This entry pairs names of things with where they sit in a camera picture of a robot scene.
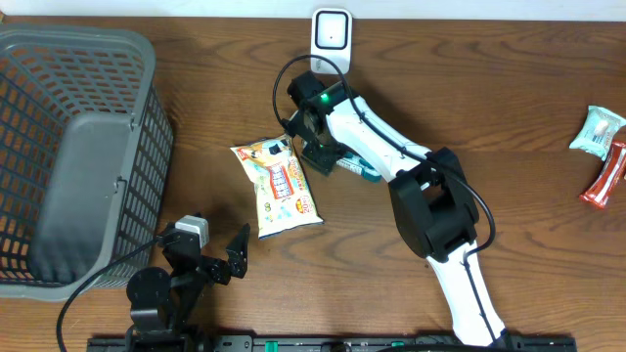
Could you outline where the blue mouthwash bottle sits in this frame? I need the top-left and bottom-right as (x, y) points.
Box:
(336, 152), (382, 183)

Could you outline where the yellow snack bag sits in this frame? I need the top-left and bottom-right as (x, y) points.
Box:
(231, 134), (324, 239)

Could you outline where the light green wet wipes pack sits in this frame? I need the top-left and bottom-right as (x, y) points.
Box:
(569, 106), (625, 161)

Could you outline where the orange snack bar wrapper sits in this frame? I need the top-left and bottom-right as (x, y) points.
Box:
(579, 141), (625, 209)

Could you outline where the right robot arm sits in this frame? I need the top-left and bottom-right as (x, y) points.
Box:
(285, 71), (506, 347)

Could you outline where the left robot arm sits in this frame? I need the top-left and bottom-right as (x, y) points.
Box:
(125, 223), (250, 352)

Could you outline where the grey plastic shopping basket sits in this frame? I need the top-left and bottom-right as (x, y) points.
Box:
(1, 24), (173, 301)

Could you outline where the black left camera cable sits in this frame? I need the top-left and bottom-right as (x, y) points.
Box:
(55, 237), (162, 352)

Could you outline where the black camera cable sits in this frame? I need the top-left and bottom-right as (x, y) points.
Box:
(55, 237), (162, 352)
(271, 54), (498, 348)

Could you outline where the black right camera cable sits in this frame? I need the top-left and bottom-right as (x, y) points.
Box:
(271, 54), (498, 348)

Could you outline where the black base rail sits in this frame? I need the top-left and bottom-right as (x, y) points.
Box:
(86, 334), (578, 352)

